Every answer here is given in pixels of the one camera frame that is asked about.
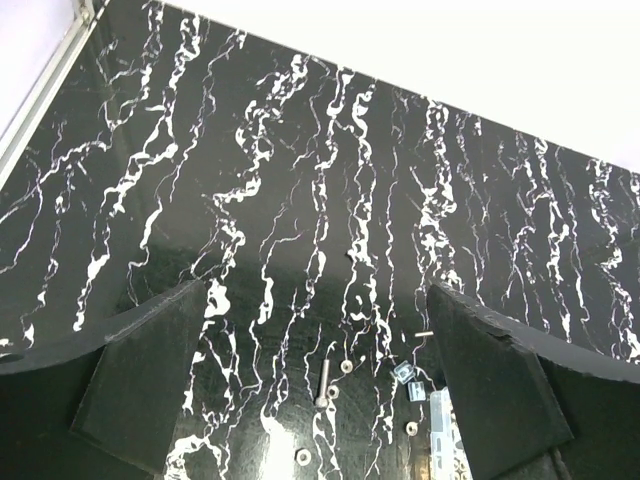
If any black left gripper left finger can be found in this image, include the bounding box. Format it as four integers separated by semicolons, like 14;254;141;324
1;280;206;475

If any silver square t-nut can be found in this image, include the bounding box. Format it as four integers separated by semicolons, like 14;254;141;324
393;361;416;385
407;381;427;402

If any clear plastic organizer box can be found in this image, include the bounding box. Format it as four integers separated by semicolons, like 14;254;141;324
429;387;472;480

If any aluminium frame profile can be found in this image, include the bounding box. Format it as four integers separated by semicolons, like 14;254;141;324
1;0;107;184

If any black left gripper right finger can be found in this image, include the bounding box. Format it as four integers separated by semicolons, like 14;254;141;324
427;283;639;478

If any long silver screw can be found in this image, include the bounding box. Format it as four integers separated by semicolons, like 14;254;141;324
314;358;330;409

